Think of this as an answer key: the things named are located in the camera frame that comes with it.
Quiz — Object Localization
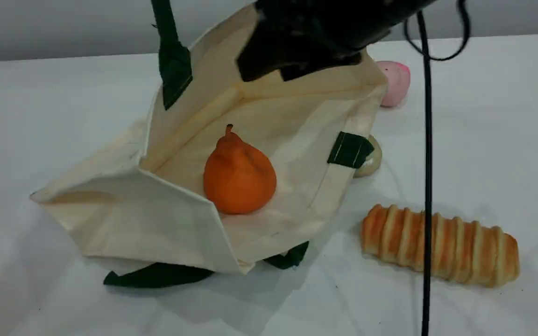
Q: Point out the ridged orange bread loaf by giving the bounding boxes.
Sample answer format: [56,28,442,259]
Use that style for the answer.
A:
[360,203,521,288]

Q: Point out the orange fruit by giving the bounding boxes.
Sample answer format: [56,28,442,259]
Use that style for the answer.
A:
[202,123,278,216]

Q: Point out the black cable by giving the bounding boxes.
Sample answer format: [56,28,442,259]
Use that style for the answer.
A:
[402,0,472,336]

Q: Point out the pink peach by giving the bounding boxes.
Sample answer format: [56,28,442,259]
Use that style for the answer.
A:
[375,60,411,109]

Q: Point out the white onion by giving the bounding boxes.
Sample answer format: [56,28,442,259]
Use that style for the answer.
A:
[353,134,383,178]

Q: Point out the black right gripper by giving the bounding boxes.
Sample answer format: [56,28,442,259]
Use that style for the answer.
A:
[236,0,439,83]

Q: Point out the white canvas bag green handles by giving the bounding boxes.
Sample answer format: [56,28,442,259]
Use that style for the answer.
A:
[29,0,389,289]

